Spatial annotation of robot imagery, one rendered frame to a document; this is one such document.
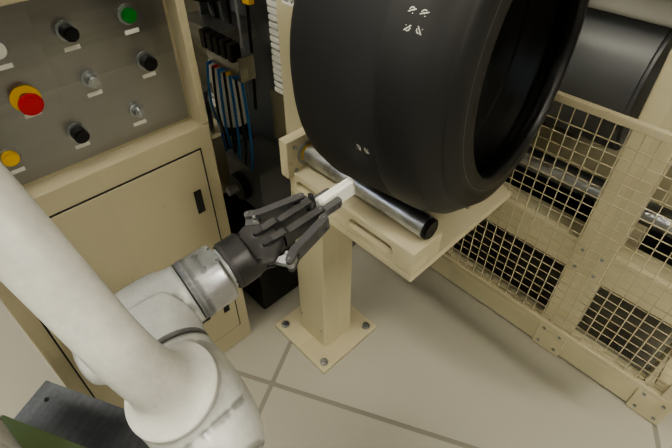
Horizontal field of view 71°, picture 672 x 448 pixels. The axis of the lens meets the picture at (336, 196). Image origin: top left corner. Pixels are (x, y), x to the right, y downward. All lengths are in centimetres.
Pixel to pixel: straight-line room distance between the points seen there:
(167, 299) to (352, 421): 110
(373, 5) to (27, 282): 47
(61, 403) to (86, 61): 65
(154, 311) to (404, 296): 140
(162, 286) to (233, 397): 18
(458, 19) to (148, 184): 83
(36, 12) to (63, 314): 68
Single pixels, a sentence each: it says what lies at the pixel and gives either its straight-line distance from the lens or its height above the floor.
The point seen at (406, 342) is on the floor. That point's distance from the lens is 180.
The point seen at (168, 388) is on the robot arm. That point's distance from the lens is 51.
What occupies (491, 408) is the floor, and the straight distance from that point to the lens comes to 174.
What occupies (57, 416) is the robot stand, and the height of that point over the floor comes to 65.
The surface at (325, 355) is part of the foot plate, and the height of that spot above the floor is 1.
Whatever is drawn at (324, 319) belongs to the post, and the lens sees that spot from 163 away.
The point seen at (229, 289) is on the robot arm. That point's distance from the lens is 66.
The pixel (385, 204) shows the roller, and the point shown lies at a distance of 91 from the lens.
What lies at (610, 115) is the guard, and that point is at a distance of 116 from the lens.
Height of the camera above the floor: 151
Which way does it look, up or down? 41 degrees down
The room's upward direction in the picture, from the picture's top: straight up
